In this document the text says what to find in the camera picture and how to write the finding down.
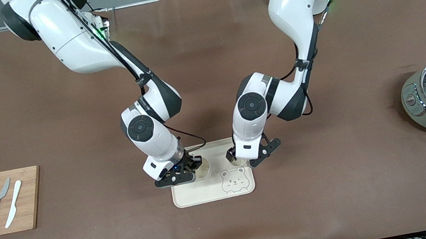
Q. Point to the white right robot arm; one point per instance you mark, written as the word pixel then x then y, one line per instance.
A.
pixel 69 35

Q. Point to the white IKEA cup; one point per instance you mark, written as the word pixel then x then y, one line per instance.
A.
pixel 204 170
pixel 241 162

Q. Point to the cream tray with bear print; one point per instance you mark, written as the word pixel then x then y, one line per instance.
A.
pixel 207 189

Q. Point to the white plastic knife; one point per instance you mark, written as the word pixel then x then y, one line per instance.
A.
pixel 14 200

